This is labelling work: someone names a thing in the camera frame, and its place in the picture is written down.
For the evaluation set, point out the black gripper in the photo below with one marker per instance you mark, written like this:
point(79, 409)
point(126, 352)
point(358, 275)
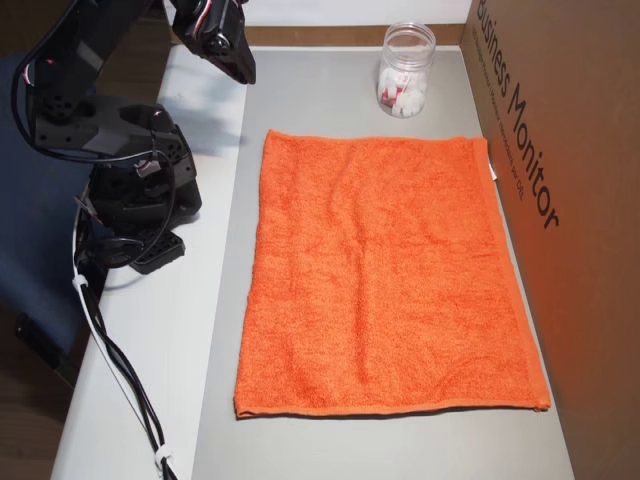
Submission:
point(236, 59)

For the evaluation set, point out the orange terry towel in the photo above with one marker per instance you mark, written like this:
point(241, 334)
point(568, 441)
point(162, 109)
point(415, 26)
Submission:
point(390, 270)

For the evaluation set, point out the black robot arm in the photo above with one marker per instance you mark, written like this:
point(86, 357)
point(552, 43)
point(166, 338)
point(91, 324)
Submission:
point(120, 125)

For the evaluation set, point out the brown back board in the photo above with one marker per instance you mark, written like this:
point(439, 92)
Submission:
point(325, 36)

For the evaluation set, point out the clear plastic jar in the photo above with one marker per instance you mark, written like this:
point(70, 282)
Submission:
point(407, 55)

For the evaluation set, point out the white and red jar contents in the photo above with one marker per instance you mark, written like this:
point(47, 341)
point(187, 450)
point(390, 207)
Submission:
point(405, 97)

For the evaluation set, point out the blue office chair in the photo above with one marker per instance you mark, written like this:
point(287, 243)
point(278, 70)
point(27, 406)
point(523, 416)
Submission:
point(30, 225)

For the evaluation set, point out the cardboard monitor box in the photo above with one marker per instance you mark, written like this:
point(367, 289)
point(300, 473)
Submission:
point(575, 250)

